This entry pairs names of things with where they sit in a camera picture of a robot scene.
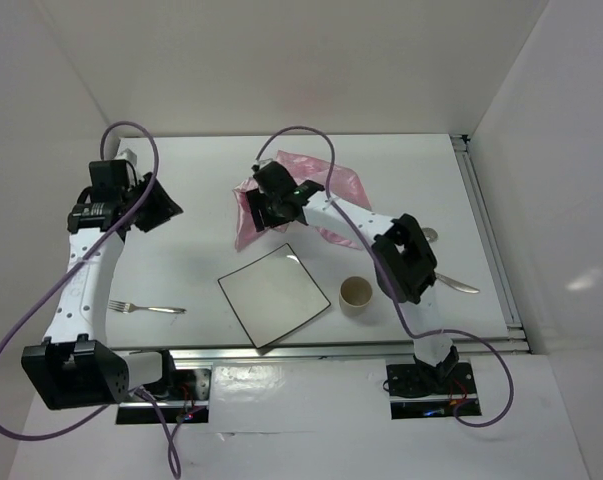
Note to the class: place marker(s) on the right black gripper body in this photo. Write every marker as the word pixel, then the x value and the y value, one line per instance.
pixel 271 201

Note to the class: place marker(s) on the silver spoon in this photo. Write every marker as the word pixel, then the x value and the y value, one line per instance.
pixel 430 234

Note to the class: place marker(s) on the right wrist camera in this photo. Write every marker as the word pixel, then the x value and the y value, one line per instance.
pixel 260 164

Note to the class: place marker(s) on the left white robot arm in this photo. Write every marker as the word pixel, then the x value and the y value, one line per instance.
pixel 73 366

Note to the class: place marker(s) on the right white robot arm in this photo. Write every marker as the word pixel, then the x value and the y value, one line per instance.
pixel 404 263

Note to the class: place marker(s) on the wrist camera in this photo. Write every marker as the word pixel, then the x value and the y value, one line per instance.
pixel 260 164
pixel 129 156

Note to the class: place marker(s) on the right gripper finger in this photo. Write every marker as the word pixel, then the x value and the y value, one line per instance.
pixel 275 215
pixel 258 207

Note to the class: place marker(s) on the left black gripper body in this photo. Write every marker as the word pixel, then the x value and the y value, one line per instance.
pixel 132 195

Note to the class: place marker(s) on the silver knife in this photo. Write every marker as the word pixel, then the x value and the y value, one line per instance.
pixel 456 285

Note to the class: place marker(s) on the silver fork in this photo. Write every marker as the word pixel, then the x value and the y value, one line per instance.
pixel 129 308

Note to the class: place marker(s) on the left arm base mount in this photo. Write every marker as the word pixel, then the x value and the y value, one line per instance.
pixel 183 397

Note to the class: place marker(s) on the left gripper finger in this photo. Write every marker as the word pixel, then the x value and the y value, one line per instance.
pixel 164 207
pixel 142 218

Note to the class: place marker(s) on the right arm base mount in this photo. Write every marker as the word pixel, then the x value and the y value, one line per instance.
pixel 412 397

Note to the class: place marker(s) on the beige cup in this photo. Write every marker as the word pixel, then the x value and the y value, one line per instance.
pixel 355 295

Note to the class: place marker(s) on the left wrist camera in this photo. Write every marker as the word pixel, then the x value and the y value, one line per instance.
pixel 129 156

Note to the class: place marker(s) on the aluminium table rail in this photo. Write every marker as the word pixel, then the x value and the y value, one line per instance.
pixel 179 263

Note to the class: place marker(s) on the square white plate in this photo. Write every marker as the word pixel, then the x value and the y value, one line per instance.
pixel 273 296

